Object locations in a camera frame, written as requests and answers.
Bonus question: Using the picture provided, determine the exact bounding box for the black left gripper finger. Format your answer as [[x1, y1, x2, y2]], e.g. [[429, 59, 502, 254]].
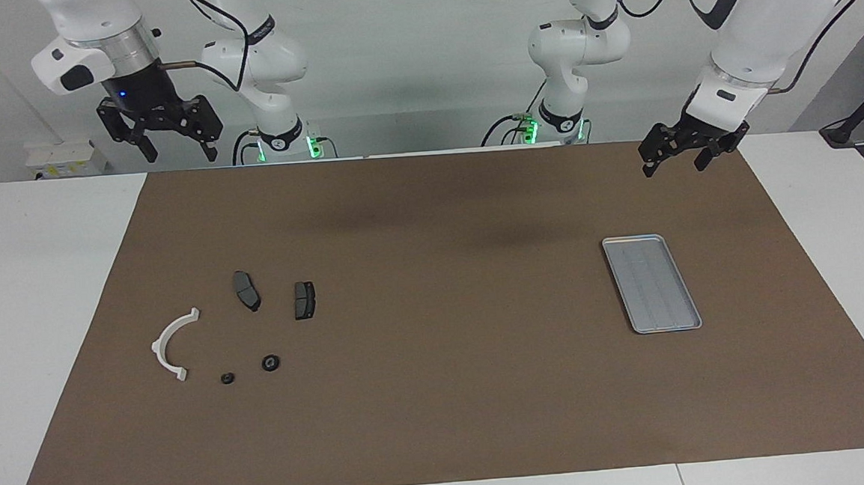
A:
[[693, 138, 732, 173], [639, 123, 687, 178]]

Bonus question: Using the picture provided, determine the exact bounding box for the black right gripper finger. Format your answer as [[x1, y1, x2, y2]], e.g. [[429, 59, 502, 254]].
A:
[[97, 98, 158, 166], [177, 94, 225, 165]]

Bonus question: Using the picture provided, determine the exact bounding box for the silver metal tray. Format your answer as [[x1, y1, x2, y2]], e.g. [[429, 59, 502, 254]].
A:
[[601, 231, 703, 337]]

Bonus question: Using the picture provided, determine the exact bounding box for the long curved grey brake pad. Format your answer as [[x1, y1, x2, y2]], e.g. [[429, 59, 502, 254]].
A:
[[232, 269, 262, 314]]

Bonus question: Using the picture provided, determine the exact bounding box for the short rectangular grey brake pad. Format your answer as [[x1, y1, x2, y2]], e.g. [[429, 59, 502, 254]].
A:
[[293, 281, 319, 321]]

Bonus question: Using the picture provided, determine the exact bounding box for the brown table mat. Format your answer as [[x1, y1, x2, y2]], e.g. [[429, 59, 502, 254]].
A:
[[0, 126, 864, 485]]

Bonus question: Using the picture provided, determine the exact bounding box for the black base cable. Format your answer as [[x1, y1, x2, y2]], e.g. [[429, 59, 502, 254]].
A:
[[479, 112, 547, 148], [230, 129, 263, 165]]

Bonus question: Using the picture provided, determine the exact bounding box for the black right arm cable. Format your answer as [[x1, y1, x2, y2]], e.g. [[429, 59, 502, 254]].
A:
[[153, 0, 252, 97]]

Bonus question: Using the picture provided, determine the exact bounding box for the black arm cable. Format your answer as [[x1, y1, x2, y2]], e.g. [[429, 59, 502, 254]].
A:
[[153, 0, 252, 97], [609, 0, 864, 105]]

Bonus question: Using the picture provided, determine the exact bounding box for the white wall socket box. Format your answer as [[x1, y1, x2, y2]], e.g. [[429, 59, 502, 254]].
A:
[[23, 138, 109, 180]]

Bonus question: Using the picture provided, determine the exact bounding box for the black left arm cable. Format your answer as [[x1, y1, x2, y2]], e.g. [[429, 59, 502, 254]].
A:
[[609, 0, 864, 105]]

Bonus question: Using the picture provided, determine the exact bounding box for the white curved plastic bracket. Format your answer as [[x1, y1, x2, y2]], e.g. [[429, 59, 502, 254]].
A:
[[149, 307, 205, 384]]

